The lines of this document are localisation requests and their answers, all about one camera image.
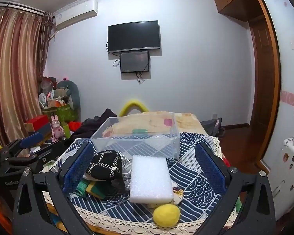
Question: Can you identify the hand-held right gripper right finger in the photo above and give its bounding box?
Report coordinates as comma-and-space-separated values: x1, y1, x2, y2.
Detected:
193, 141, 277, 235

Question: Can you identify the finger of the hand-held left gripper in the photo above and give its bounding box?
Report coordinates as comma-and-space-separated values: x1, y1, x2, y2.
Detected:
0, 132, 52, 157
6, 141, 65, 175

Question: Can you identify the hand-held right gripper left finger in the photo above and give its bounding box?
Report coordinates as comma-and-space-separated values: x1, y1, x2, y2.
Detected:
12, 141, 96, 235

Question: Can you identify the black chain-pattern pouch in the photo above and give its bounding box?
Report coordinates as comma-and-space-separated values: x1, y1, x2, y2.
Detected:
85, 150, 124, 197

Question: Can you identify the white foam sponge block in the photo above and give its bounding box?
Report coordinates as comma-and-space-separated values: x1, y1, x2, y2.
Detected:
129, 155, 174, 204

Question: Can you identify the yellow felt ball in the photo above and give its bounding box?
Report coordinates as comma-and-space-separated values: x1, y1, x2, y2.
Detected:
153, 203, 181, 226

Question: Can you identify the clear plastic box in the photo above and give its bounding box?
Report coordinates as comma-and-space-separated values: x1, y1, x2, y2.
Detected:
91, 113, 180, 160

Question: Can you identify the red box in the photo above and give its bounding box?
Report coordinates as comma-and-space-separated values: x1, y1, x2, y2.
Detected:
24, 116, 51, 131

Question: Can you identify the blue wave pattern cloth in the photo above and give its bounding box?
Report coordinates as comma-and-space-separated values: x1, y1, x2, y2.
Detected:
56, 132, 227, 224

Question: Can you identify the green yellow striped sock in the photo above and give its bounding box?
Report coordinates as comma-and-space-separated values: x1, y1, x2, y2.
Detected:
75, 178, 106, 199

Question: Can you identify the pink rabbit toy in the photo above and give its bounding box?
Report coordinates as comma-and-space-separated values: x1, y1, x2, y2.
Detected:
51, 115, 65, 142

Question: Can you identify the green gift bag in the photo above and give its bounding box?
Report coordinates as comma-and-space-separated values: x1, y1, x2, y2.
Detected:
56, 103, 78, 123

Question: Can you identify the small printed pouch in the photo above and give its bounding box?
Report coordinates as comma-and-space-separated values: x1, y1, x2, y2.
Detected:
171, 186, 185, 205

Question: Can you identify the dark bag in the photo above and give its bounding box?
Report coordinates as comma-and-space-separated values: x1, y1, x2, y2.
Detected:
200, 117, 226, 138

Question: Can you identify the black clothing pile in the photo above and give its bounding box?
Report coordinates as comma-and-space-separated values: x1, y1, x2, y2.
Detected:
71, 108, 118, 144

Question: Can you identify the pile of toys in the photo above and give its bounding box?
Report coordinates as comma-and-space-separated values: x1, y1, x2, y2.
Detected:
38, 76, 72, 109

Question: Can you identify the printed beige blanket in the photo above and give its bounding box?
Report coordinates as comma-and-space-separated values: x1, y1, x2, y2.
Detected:
102, 111, 208, 141

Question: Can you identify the grey plush cushion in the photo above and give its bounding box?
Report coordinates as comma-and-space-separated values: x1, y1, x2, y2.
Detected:
57, 80, 80, 118

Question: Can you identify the striped brown curtain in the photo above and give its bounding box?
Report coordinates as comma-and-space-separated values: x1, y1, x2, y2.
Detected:
0, 5, 55, 148

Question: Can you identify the yellow curved foam tube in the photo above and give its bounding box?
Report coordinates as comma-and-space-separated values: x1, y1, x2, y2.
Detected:
119, 99, 150, 117

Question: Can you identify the white pink wardrobe door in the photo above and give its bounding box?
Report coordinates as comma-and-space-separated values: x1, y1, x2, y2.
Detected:
257, 0, 294, 177

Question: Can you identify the white air conditioner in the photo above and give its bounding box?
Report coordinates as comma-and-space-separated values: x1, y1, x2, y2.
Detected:
54, 0, 99, 31

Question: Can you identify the silver cable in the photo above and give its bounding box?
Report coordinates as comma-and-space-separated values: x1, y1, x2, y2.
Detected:
120, 152, 133, 192

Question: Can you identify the wooden door frame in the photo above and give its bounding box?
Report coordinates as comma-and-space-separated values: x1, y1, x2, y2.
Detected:
247, 0, 283, 174

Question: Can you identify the small black wall monitor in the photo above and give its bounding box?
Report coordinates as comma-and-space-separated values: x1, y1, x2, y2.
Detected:
120, 50, 150, 73

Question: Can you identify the black wall television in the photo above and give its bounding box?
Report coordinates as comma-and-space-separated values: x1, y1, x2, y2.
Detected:
107, 20, 161, 54

